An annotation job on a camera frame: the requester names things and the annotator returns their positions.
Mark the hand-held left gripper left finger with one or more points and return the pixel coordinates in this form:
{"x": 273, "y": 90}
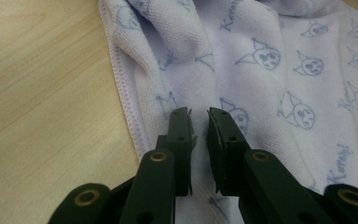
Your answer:
{"x": 181, "y": 149}

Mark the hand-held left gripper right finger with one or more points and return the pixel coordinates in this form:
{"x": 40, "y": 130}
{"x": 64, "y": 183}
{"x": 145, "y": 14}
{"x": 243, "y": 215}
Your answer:
{"x": 225, "y": 155}

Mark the white printed towel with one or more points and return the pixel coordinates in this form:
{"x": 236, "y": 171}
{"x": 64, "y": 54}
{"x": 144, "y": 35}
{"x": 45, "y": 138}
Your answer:
{"x": 261, "y": 93}

